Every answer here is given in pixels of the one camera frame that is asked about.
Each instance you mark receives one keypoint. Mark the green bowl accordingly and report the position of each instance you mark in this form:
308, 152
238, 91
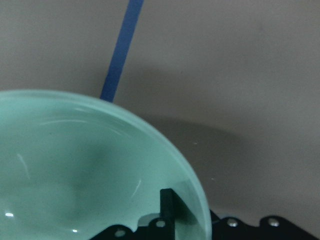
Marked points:
73, 165

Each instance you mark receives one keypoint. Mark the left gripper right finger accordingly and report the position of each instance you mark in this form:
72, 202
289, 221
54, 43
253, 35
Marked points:
271, 227

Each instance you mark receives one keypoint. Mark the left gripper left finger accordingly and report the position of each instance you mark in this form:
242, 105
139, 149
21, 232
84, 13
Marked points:
173, 220

